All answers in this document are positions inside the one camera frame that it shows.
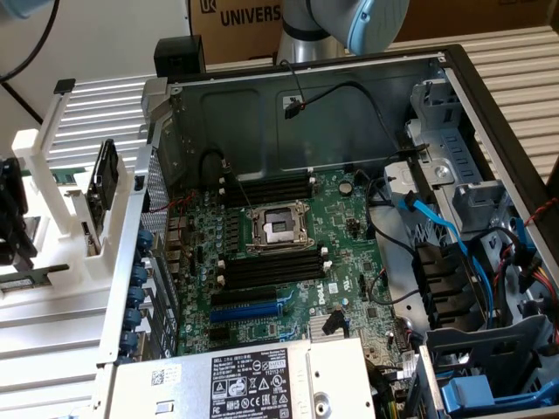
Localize grey disk bay cage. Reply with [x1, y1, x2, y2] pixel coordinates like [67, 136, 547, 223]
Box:
[418, 313, 559, 419]

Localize silver power supply with label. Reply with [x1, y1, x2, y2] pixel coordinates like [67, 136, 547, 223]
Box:
[102, 338, 376, 419]

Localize CPU socket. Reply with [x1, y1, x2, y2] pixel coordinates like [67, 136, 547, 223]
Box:
[244, 199, 315, 255]

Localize black fan shroud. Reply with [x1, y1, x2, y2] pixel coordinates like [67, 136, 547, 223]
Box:
[412, 244, 486, 333]

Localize open PC case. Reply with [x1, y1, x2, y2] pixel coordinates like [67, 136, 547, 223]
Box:
[93, 43, 559, 419]

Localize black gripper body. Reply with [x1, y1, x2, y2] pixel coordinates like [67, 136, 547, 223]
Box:
[0, 156, 38, 268]

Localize blue plastic latch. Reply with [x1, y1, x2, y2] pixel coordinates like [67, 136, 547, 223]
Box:
[440, 374, 559, 415]

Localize black wire with connector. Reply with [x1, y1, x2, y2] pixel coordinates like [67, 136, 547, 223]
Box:
[279, 58, 388, 130]

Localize blue expansion slot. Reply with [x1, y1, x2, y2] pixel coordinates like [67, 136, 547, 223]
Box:
[208, 299, 284, 325]

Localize black box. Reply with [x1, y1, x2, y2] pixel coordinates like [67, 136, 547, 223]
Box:
[153, 36, 206, 84]

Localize CPU socket locking lever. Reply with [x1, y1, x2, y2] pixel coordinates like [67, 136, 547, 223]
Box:
[224, 161, 256, 210]

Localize blue SATA wire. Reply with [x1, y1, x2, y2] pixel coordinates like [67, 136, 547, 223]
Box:
[401, 191, 497, 322]

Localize red yellow power wires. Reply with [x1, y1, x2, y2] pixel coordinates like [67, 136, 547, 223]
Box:
[518, 257, 559, 299]

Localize red black twisted wire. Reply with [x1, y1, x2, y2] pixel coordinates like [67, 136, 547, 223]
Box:
[522, 198, 559, 227]
[150, 194, 196, 215]

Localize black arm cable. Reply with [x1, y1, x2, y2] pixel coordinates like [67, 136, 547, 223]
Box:
[0, 0, 61, 84]

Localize silver chipset heat sink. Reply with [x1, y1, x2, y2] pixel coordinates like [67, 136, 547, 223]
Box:
[307, 310, 350, 340]

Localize white parts rack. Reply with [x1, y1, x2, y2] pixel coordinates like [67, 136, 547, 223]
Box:
[0, 78, 137, 306]

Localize green Dell motherboard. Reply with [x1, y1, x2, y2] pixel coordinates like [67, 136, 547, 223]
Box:
[165, 168, 420, 381]

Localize black graphics card with bracket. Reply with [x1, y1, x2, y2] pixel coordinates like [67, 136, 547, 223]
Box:
[65, 138, 121, 258]

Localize green RAM stick with label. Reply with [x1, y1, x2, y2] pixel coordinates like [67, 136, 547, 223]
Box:
[0, 263, 71, 293]

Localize silver metal disk bay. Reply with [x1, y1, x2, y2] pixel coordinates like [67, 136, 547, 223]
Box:
[404, 78, 512, 232]

